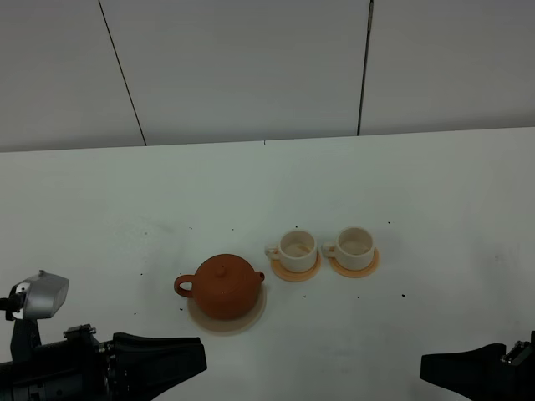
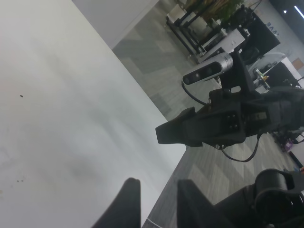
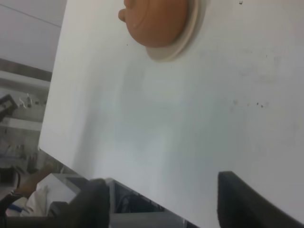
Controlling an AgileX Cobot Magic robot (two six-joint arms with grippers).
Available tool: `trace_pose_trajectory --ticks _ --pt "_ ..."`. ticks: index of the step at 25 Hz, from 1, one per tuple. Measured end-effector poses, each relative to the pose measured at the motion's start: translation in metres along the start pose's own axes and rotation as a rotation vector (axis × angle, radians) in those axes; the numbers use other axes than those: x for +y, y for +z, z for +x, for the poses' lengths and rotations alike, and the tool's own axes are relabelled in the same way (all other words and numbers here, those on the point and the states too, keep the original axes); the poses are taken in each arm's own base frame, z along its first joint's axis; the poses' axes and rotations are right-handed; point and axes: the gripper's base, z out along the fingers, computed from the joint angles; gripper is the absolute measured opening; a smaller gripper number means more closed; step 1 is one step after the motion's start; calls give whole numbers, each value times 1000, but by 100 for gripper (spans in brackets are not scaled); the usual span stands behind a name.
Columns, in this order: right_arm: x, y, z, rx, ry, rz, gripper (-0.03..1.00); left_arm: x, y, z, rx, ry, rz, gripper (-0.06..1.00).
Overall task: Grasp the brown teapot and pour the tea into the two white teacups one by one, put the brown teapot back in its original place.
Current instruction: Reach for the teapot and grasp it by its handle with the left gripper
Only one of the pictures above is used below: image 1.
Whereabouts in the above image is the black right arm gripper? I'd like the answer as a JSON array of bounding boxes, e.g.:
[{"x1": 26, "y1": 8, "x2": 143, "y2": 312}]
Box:
[{"x1": 420, "y1": 332, "x2": 534, "y2": 400}]

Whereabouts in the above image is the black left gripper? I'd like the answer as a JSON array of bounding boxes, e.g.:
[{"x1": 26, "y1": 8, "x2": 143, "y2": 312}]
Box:
[{"x1": 33, "y1": 324, "x2": 207, "y2": 401}]

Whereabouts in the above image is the brown clay teapot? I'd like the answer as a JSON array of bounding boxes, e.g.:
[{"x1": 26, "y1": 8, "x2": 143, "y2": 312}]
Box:
[{"x1": 174, "y1": 254, "x2": 265, "y2": 321}]

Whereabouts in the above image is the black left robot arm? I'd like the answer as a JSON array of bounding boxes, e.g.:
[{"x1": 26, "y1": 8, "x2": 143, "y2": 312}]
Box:
[{"x1": 1, "y1": 321, "x2": 207, "y2": 400}]

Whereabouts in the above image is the beige round teapot coaster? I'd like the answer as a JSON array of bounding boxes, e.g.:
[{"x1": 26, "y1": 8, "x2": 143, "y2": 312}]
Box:
[{"x1": 187, "y1": 285, "x2": 267, "y2": 336}]

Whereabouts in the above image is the left orange cup coaster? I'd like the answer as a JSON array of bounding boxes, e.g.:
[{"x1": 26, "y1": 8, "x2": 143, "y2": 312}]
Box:
[{"x1": 270, "y1": 253, "x2": 321, "y2": 282}]

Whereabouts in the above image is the orange cup coaster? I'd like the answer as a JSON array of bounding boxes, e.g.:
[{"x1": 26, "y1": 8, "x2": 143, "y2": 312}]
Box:
[
  {"x1": 328, "y1": 248, "x2": 380, "y2": 278},
  {"x1": 270, "y1": 253, "x2": 321, "y2": 282}
]

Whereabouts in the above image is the right white teacup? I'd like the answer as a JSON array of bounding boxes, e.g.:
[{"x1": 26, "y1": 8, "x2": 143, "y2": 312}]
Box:
[{"x1": 321, "y1": 226, "x2": 375, "y2": 272}]

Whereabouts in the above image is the white teacup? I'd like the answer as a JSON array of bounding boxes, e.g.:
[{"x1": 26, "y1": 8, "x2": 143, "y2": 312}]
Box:
[
  {"x1": 321, "y1": 226, "x2": 375, "y2": 272},
  {"x1": 264, "y1": 229, "x2": 318, "y2": 273}
]

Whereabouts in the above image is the right orange cup coaster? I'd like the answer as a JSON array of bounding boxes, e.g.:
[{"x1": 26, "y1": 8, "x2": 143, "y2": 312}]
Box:
[{"x1": 328, "y1": 248, "x2": 380, "y2": 278}]

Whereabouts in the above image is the left white teacup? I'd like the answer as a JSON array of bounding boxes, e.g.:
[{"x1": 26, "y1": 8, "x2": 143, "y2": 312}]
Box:
[{"x1": 264, "y1": 229, "x2": 318, "y2": 273}]

